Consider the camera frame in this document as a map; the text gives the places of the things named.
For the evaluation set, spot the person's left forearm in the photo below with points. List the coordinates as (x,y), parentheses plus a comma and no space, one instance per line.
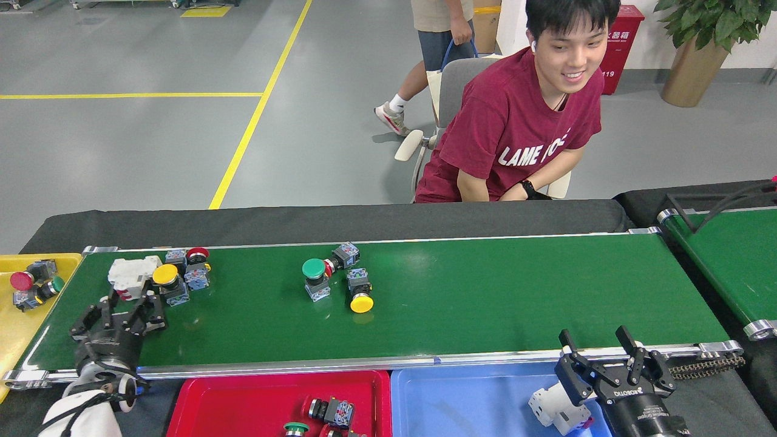
(555,171)

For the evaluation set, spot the gold plant pot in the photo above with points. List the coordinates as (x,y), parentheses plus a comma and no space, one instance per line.
(695,76)

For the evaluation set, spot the long green conveyor belt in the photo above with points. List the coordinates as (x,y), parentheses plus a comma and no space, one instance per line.
(485,291)

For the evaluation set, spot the person's left hand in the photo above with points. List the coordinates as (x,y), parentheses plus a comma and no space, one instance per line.
(513,195)

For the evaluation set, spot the person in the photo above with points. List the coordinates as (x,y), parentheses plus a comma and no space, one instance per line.
(434,15)
(516,121)

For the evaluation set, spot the black wristwatch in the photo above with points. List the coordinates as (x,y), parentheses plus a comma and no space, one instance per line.
(528,188)

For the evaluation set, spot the brown cardboard box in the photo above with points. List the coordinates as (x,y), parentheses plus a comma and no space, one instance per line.
(487,33)

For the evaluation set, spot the red push button switch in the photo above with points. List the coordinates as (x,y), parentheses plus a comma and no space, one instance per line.
(346,255)
(340,433)
(196,280)
(22,281)
(337,414)

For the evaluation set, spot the blue plastic tray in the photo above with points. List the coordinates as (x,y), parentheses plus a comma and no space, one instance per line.
(455,400)

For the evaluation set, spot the black metal frame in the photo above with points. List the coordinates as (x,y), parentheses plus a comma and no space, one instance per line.
(680,212)

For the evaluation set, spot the green leafy plant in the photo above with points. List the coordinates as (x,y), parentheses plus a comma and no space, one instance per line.
(710,21)

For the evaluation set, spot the narrow green conveyor belt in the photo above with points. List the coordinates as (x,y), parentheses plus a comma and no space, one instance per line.
(728,261)

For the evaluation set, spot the cream tote bag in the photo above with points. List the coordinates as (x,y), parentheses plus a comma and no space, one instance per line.
(433,91)

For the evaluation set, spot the red fire extinguisher cabinet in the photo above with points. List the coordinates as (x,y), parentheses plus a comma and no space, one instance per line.
(625,54)

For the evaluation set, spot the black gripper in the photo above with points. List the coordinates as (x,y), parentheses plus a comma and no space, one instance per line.
(640,413)
(109,346)

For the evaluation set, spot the white circuit breaker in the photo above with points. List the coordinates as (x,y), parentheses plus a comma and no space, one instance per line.
(130,273)
(555,413)

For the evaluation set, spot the small green selector switch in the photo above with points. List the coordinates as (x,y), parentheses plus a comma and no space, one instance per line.
(27,299)

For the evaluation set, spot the yellow plastic tray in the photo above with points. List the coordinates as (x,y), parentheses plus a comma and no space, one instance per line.
(18,340)

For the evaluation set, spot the red plastic tray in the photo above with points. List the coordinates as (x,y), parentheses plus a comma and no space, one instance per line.
(230,403)

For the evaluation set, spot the yellow push button switch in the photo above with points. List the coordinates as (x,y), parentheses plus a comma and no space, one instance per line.
(164,274)
(362,303)

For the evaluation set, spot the person's right hand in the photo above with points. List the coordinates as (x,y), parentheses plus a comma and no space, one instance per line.
(461,30)

